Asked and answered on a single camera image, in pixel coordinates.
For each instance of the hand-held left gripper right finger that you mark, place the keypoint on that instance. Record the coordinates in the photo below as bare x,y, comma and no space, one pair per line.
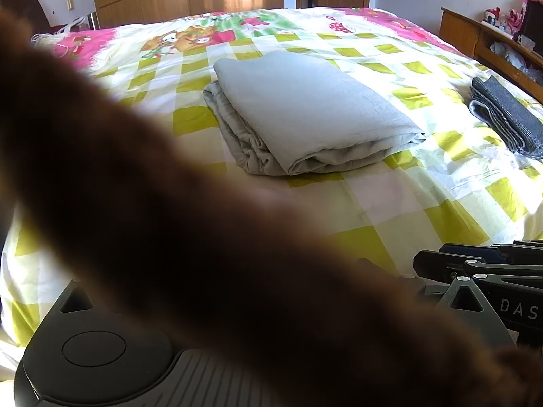
490,324

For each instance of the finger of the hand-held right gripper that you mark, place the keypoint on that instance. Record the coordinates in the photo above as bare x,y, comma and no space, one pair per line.
475,251
432,265

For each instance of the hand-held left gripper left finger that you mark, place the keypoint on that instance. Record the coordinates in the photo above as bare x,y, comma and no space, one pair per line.
65,301

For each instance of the light grey pants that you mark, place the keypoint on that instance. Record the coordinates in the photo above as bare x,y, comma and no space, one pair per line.
305,106

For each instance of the folded dark grey pants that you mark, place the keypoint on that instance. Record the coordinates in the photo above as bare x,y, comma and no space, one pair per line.
509,114

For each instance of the brown fuzzy garment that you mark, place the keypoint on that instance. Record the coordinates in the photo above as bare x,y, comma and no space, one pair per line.
169,241

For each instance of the crumpled white plastic bag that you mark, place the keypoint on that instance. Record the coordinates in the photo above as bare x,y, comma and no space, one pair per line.
513,57

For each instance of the wooden bedside shelf unit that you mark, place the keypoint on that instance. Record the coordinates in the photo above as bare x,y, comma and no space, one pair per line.
458,29

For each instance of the red and white ornaments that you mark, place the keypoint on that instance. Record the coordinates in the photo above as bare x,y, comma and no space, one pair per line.
494,17

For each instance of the dark red patterned box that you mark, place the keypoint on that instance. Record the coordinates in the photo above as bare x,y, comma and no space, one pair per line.
532,21

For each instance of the dark brown headboard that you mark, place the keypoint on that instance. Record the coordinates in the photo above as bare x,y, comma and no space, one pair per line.
25,6

